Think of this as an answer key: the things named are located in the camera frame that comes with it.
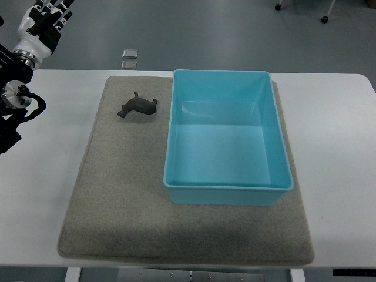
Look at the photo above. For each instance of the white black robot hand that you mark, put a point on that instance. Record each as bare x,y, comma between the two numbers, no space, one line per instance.
40,29

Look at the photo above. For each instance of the brown hippo toy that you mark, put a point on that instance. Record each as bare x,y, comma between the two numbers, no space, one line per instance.
138,104

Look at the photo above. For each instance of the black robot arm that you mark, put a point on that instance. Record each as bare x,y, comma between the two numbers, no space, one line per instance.
18,103

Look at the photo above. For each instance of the blue plastic box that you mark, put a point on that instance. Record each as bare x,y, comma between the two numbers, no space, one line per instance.
225,143

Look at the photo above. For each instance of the upper metal floor plate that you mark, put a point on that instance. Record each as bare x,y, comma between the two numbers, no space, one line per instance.
130,53

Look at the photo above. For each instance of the metal floor plate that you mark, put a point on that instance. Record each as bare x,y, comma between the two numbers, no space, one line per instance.
129,65
130,53

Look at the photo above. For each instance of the lower metal floor plate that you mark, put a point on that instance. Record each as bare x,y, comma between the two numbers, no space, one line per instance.
129,65

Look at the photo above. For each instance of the grey felt mat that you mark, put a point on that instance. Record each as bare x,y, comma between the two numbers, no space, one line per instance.
121,211

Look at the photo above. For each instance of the black caster wheel right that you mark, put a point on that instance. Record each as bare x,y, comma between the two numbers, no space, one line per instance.
324,19

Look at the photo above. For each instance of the black table control panel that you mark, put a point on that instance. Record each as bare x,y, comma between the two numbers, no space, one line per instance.
354,272

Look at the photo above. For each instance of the metal table frame bar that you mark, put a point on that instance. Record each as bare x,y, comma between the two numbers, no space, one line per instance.
135,274

